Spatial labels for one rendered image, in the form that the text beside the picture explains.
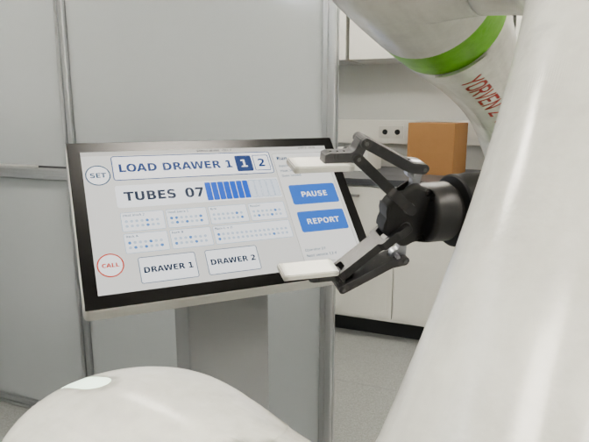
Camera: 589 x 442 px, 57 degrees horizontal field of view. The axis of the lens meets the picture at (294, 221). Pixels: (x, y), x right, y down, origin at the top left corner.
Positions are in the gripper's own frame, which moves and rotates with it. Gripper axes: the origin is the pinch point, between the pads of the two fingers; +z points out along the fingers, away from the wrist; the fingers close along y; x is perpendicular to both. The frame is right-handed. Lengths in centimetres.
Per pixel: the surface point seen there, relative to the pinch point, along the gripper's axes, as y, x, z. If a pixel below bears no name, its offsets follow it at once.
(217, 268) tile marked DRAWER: 21.3, 24.8, 3.5
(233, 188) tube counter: 12.8, 38.4, -1.8
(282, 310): 79, 86, -31
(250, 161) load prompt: 9.7, 43.6, -6.1
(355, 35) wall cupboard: 14, 249, -120
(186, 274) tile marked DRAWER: 21.3, 24.0, 8.9
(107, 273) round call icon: 20.0, 24.3, 21.0
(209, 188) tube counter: 12.6, 38.0, 2.6
